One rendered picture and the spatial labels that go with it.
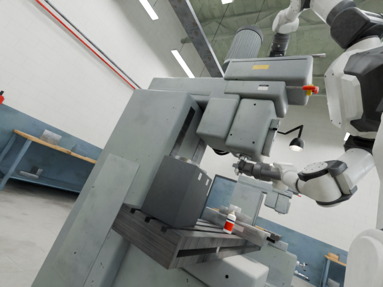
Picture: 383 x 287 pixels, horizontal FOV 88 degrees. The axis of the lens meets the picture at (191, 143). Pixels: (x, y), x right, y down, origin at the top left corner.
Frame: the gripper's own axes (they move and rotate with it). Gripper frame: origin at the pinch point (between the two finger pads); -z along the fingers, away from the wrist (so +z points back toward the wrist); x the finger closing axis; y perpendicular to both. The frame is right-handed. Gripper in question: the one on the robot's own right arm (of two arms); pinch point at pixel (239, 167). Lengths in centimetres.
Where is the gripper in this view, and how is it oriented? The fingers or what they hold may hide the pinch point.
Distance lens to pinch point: 112.5
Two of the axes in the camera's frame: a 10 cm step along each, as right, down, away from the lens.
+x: -6.9, -4.4, -5.8
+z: 6.3, 0.5, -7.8
